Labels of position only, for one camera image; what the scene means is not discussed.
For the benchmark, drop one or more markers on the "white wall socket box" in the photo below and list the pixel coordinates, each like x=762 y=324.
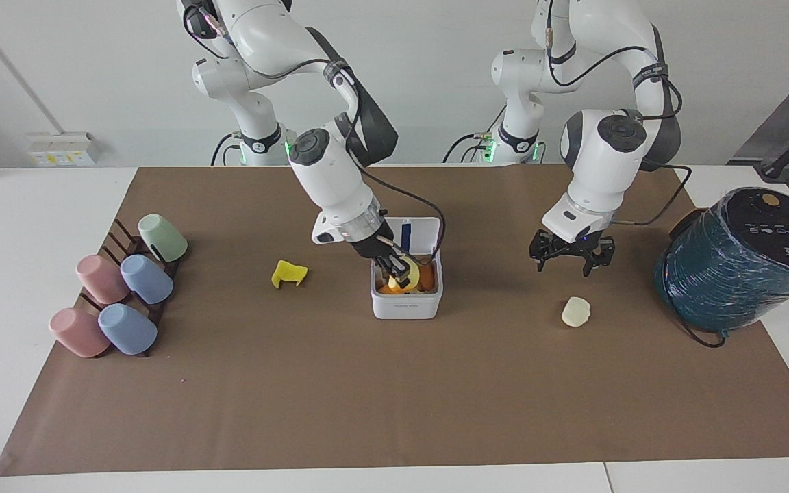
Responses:
x=62 y=149

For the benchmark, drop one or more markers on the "cream crumpled trash piece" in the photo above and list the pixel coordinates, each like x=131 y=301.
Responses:
x=576 y=312

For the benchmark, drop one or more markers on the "white bin with lid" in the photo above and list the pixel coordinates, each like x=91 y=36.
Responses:
x=408 y=305

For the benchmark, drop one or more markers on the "orange trash pieces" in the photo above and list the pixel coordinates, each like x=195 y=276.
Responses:
x=427 y=275

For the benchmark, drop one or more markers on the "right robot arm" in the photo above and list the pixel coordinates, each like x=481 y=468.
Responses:
x=329 y=178

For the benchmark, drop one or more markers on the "dark teal wrapped cylinder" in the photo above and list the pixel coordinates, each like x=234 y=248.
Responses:
x=744 y=260

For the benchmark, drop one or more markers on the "pink cup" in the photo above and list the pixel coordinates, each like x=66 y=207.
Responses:
x=78 y=333
x=101 y=279

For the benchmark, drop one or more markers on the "blue cup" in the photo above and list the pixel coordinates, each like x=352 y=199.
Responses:
x=148 y=279
x=127 y=329

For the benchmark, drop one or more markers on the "dark brown cup rack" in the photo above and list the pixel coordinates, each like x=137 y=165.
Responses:
x=122 y=241

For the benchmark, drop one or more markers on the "yellow folded trash piece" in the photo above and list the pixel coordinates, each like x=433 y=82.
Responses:
x=287 y=274

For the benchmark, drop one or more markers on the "yellow peel trash piece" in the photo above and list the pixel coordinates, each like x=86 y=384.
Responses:
x=415 y=275

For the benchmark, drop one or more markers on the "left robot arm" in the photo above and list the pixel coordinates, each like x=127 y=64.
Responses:
x=603 y=164

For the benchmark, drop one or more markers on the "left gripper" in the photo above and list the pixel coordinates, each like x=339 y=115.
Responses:
x=572 y=245

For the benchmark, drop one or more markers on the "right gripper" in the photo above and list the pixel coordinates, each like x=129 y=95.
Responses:
x=372 y=245

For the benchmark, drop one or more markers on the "green cup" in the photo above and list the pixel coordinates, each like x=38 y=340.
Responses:
x=161 y=237

